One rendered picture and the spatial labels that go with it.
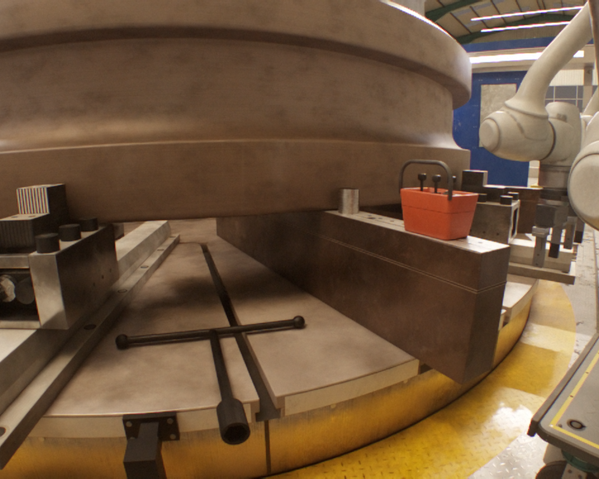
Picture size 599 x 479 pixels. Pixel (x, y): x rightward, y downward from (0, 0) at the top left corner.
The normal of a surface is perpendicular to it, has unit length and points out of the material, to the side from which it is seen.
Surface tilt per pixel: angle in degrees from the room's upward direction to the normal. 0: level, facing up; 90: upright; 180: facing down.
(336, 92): 90
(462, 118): 90
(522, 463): 0
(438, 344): 90
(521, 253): 71
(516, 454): 0
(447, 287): 90
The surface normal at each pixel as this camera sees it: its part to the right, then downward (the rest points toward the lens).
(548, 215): -0.79, 0.14
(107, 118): 0.15, -0.08
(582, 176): -0.94, 0.19
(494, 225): -0.62, 0.18
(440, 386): 0.53, 0.19
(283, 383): 0.00, -0.97
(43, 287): 0.11, 0.22
